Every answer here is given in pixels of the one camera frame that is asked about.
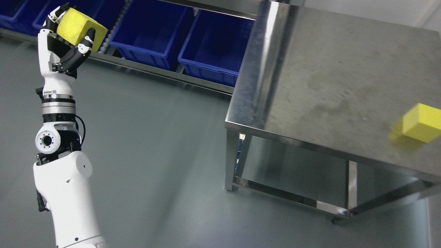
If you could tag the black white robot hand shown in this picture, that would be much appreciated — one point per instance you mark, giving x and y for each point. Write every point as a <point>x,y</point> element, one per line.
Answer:
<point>58,60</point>

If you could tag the yellow foam block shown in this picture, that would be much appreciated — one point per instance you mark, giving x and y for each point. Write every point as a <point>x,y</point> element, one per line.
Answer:
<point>422,123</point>
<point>74,25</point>

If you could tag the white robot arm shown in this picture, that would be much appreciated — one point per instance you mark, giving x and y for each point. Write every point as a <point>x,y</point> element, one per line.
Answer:
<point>62,175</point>

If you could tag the blue bin lower middle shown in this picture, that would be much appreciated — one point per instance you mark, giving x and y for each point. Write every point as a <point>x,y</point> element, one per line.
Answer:
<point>215,46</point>

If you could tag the blue bin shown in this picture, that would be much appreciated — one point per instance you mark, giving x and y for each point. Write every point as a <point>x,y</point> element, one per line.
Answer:
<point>215,46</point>
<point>152,32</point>
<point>19,15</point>

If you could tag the metal shelf rack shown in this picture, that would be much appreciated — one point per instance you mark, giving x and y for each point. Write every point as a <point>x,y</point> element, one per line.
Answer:
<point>109,13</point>

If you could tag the blue bin far left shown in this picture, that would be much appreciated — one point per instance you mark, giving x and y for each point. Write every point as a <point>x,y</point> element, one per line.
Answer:
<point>19,15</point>

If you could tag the blue bin lower left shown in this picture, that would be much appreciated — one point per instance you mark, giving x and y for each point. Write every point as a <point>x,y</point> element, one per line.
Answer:
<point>152,32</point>

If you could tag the stainless steel table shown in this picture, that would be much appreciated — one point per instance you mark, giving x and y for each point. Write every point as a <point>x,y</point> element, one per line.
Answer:
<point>338,84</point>

